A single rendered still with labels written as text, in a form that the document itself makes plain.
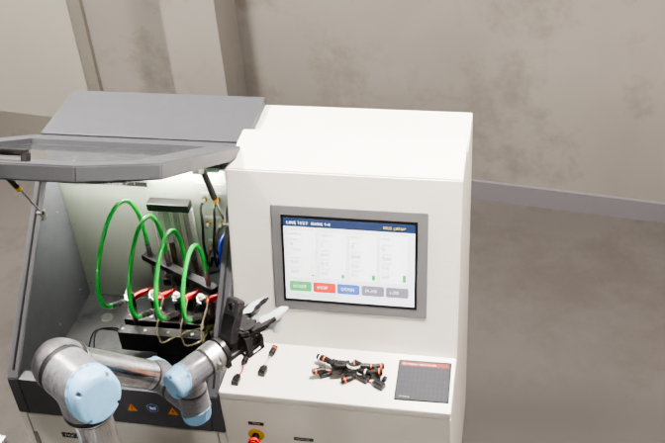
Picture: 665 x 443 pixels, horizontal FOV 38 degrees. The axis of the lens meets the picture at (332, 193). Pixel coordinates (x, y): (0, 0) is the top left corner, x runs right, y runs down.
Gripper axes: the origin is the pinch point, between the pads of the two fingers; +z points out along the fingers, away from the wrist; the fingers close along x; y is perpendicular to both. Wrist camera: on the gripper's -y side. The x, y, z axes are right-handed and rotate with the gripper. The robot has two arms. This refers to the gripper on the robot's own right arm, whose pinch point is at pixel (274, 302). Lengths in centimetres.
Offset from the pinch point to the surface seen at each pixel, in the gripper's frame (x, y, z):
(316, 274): -21.1, 19.7, 32.4
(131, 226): -95, 17, 16
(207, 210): -69, 11, 32
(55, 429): -85, 63, -37
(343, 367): -6.3, 43.1, 23.6
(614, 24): -48, 30, 256
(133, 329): -73, 38, -5
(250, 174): -37.0, -13.1, 28.8
